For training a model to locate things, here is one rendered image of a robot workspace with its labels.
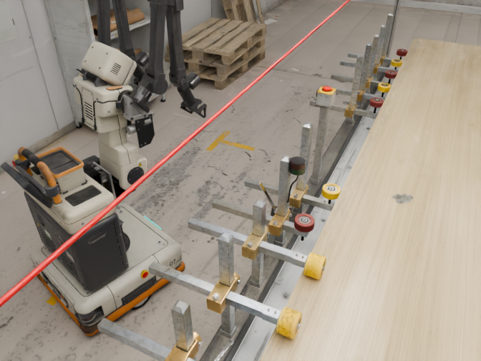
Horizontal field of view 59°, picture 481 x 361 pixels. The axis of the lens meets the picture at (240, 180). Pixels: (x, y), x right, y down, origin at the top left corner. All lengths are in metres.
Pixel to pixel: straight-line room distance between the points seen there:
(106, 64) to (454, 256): 1.62
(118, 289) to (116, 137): 0.79
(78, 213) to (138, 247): 0.62
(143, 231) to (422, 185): 1.57
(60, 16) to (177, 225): 2.03
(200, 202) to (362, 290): 1.96
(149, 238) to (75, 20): 2.06
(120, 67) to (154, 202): 1.47
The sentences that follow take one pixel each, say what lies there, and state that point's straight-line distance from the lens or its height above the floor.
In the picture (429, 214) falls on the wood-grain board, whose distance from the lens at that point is 1.89.
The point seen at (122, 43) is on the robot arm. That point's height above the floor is 1.30.
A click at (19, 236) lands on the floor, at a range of 3.31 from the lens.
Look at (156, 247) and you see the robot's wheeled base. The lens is 2.51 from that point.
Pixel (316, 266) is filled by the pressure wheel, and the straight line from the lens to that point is 1.45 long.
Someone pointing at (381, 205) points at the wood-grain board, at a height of 0.90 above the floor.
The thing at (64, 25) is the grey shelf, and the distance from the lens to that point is 4.03.
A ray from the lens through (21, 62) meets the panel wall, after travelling 3.99.
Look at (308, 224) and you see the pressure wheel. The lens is 1.69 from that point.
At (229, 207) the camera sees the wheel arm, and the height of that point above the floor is 0.86.
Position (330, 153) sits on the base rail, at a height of 0.70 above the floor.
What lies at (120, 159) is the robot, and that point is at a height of 0.86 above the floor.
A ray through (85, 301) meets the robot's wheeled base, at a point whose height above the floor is 0.28.
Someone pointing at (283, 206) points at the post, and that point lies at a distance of 1.74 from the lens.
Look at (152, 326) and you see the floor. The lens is 2.51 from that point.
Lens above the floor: 2.02
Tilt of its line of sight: 36 degrees down
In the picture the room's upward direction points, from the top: straight up
